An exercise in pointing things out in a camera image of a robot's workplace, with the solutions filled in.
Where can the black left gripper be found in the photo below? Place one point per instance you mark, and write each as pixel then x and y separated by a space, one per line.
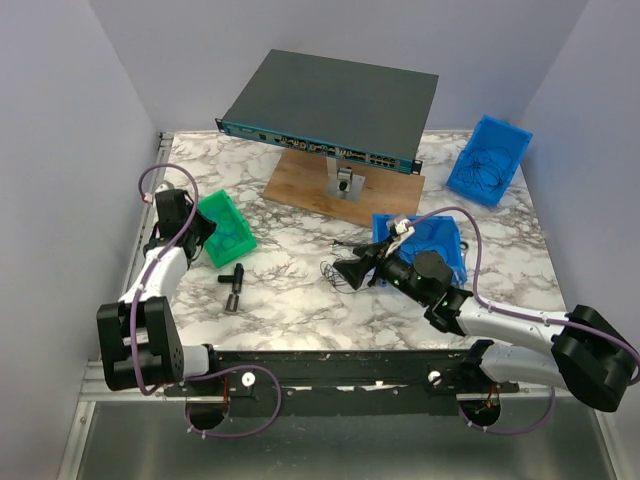
pixel 207 228

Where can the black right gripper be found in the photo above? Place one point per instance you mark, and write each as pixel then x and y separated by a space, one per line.
pixel 354 271

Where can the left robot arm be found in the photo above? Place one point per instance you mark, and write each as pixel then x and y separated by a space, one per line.
pixel 138 338

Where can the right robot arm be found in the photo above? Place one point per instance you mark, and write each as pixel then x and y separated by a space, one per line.
pixel 579 351

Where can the green plastic bin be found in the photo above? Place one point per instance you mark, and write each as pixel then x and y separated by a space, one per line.
pixel 233 237

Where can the black T-shaped tool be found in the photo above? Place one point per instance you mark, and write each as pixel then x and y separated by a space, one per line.
pixel 235 279

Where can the small metal cylinder socket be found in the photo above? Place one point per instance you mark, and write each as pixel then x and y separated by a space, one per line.
pixel 232 303

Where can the near blue plastic bin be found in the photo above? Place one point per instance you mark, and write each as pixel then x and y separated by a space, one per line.
pixel 440 234

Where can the blue plastic bin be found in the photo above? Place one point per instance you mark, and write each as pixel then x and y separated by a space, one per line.
pixel 440 234
pixel 487 164

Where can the brown wooden board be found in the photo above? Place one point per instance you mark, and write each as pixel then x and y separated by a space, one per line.
pixel 300 180

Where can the far blue plastic bin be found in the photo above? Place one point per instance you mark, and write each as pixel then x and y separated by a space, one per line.
pixel 487 164

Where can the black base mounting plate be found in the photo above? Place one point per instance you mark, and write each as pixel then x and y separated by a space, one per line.
pixel 338 383

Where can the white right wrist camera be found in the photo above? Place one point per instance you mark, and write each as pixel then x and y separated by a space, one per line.
pixel 400 229

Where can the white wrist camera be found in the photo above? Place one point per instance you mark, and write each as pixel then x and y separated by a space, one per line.
pixel 150 197
pixel 400 229

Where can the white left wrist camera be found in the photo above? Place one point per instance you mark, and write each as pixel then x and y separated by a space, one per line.
pixel 150 197

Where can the grey metal bracket fixture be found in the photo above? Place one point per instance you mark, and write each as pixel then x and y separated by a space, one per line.
pixel 343 182

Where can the grey network switch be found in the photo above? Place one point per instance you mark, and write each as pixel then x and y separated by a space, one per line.
pixel 364 113

